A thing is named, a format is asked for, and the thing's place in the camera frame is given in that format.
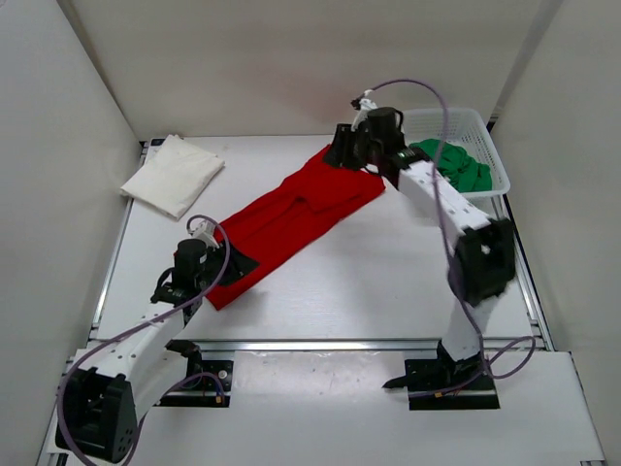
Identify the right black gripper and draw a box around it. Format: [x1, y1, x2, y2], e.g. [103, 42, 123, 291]
[323, 128, 382, 174]

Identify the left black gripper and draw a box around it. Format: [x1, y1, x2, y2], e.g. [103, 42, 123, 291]
[196, 238, 260, 290]

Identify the red t shirt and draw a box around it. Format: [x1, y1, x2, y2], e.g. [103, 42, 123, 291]
[207, 149, 385, 311]

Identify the green t shirt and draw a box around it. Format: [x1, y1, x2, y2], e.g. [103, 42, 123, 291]
[438, 143, 493, 193]

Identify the white t shirt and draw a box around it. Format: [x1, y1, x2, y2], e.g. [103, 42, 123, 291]
[120, 135, 225, 220]

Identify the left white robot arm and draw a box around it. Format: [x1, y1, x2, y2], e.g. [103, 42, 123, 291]
[54, 239, 259, 464]

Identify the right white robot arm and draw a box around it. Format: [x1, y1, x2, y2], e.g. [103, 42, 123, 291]
[324, 99, 515, 388]

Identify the white plastic basket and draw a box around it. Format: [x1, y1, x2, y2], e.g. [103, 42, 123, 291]
[403, 108, 510, 199]

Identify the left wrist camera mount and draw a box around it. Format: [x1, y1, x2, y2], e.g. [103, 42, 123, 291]
[186, 216, 219, 249]

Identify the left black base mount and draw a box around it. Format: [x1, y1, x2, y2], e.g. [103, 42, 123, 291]
[158, 340, 234, 409]

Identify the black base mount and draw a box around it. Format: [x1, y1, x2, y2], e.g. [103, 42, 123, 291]
[158, 340, 234, 409]
[382, 342, 501, 411]

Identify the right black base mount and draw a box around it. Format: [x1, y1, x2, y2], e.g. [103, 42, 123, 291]
[382, 342, 501, 411]

